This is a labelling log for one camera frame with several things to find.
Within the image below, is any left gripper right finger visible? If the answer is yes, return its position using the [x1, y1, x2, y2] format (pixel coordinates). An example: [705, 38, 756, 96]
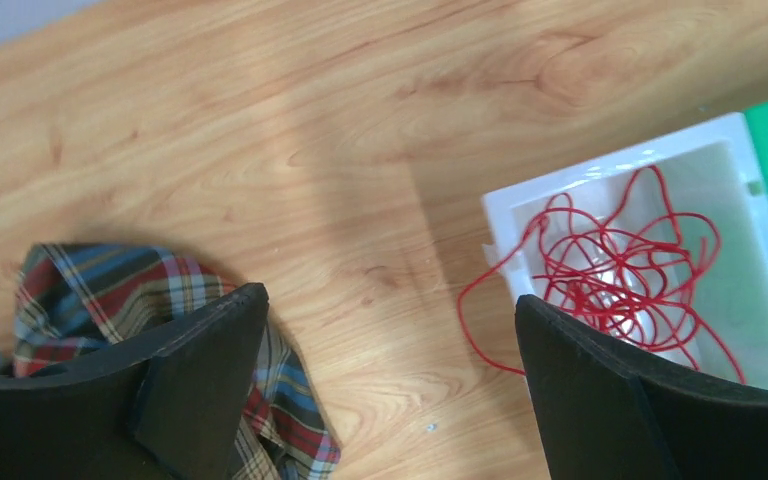
[515, 295, 768, 479]

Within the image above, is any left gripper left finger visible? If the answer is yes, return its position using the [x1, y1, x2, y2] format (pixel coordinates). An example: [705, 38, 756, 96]
[0, 283, 269, 479]

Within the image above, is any red cable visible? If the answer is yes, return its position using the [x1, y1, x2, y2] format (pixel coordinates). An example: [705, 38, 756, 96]
[456, 164, 748, 386]

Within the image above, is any plaid flannel shirt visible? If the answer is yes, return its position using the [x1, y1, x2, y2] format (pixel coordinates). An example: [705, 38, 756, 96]
[13, 244, 341, 479]

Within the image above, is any white plastic bin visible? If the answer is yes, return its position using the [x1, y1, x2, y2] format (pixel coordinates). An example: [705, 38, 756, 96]
[482, 113, 768, 390]

